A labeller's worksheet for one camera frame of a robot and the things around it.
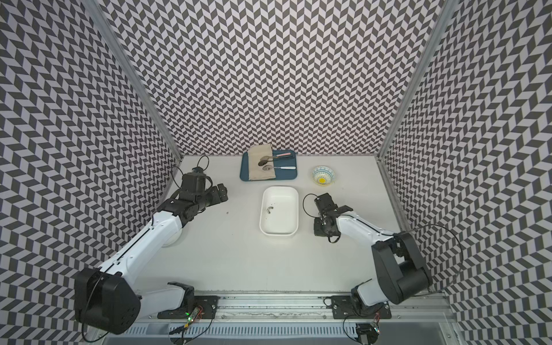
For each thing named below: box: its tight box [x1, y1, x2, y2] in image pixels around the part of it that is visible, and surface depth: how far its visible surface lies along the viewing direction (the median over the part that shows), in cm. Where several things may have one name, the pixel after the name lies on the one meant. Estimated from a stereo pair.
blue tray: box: [240, 149, 298, 182], surface depth 117 cm
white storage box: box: [258, 185, 300, 237], surface depth 97 cm
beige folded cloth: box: [247, 143, 276, 181], surface depth 118 cm
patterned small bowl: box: [311, 165, 335, 187], surface depth 110 cm
